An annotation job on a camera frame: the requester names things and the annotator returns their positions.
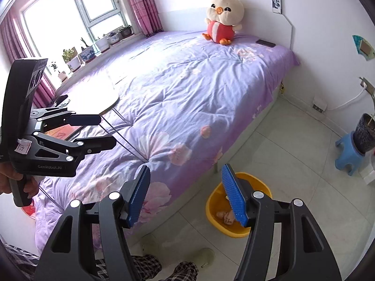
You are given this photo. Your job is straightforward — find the blue plastic stool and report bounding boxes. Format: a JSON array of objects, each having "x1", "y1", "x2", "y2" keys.
[{"x1": 335, "y1": 132, "x2": 367, "y2": 177}]

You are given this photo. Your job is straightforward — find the orange printed folding table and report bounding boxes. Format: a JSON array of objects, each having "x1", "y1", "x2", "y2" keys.
[{"x1": 54, "y1": 83, "x2": 147, "y2": 163}]

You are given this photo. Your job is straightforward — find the white box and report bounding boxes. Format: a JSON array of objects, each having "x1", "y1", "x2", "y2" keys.
[{"x1": 360, "y1": 152, "x2": 375, "y2": 185}]

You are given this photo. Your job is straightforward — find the plaid pants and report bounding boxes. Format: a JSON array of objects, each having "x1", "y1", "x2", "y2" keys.
[{"x1": 0, "y1": 238, "x2": 200, "y2": 281}]

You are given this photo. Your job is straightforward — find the low white wall socket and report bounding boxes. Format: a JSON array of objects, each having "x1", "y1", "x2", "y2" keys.
[{"x1": 312, "y1": 96, "x2": 327, "y2": 113}]

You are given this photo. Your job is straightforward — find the dark plant pot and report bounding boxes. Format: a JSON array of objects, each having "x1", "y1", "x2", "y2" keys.
[{"x1": 353, "y1": 113, "x2": 375, "y2": 154}]

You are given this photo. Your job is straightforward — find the yellow plastic basin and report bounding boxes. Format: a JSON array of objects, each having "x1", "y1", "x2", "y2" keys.
[{"x1": 206, "y1": 173, "x2": 272, "y2": 238}]

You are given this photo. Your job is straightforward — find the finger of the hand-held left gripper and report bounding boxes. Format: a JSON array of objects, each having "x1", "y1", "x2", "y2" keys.
[
  {"x1": 32, "y1": 132, "x2": 117, "y2": 164},
  {"x1": 31, "y1": 94, "x2": 101, "y2": 129}
]

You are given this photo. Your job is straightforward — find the window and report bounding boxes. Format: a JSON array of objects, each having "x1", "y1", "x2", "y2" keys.
[{"x1": 20, "y1": 0, "x2": 132, "y2": 74}]

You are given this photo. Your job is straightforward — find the row of potted plants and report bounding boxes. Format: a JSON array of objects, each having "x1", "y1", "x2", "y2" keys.
[{"x1": 50, "y1": 25, "x2": 132, "y2": 82}]

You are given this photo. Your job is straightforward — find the purple floral bedsheet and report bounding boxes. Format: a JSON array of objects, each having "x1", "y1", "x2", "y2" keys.
[{"x1": 32, "y1": 31, "x2": 301, "y2": 249}]

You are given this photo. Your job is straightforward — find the grey wall outlet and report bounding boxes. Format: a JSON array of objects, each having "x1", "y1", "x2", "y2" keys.
[{"x1": 360, "y1": 76, "x2": 375, "y2": 97}]

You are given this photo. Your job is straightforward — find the chick plush toy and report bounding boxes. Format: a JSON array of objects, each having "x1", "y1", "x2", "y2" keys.
[{"x1": 202, "y1": 0, "x2": 245, "y2": 46}]

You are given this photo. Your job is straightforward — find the pale green slipper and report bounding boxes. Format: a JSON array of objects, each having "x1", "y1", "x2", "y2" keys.
[
  {"x1": 141, "y1": 234, "x2": 165, "y2": 258},
  {"x1": 195, "y1": 248, "x2": 216, "y2": 268}
]

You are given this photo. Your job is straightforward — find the person's left hand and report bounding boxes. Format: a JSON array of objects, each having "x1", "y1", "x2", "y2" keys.
[{"x1": 0, "y1": 162, "x2": 40, "y2": 201}]

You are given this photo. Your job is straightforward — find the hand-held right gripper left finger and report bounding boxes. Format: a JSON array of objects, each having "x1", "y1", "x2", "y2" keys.
[{"x1": 34, "y1": 165, "x2": 151, "y2": 281}]

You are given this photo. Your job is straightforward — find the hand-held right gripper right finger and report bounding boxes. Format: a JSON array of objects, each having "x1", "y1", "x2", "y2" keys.
[{"x1": 221, "y1": 164, "x2": 342, "y2": 281}]

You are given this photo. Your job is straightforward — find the pink curtain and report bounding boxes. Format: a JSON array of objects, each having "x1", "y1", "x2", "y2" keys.
[
  {"x1": 0, "y1": 15, "x2": 56, "y2": 109},
  {"x1": 123, "y1": 0, "x2": 164, "y2": 37}
]

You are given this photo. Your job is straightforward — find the white power cable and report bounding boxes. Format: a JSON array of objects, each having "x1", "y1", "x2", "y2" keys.
[{"x1": 324, "y1": 86, "x2": 367, "y2": 112}]

